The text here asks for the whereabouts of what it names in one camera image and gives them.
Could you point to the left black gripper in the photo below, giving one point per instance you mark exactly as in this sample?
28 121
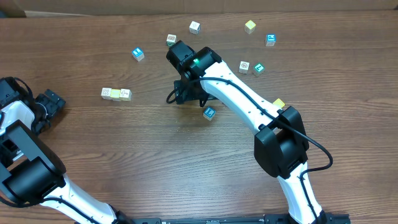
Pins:
51 102

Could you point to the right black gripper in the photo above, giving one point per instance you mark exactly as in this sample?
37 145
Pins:
185 93

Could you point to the blue L block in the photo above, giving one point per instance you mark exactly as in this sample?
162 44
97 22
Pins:
209 113

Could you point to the white X letter block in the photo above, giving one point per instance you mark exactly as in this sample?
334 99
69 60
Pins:
125 95

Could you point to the red letter white block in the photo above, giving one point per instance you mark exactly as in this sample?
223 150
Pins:
106 93

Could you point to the yellow block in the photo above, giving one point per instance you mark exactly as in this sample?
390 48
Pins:
115 94
249 27
279 103

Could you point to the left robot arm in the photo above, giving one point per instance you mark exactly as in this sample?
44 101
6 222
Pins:
31 173

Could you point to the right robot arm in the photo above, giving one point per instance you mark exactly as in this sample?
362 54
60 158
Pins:
280 142

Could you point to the green letter block upper left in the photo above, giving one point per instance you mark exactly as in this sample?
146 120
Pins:
171 40

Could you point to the blue top block far left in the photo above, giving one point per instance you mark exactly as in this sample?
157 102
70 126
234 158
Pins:
138 54

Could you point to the white block top centre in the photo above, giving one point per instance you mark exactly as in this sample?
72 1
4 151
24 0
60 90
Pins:
194 27

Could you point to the white picture block right centre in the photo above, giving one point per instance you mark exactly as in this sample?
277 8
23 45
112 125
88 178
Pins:
243 67

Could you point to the green seven block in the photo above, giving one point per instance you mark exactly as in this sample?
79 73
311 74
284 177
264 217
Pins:
258 69

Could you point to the blue top block upper right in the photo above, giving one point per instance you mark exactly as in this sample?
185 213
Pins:
270 40

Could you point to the cardboard back wall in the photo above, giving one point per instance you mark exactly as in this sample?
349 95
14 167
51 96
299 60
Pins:
42 8

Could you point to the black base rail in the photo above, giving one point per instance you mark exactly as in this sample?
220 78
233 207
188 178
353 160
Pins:
327 218

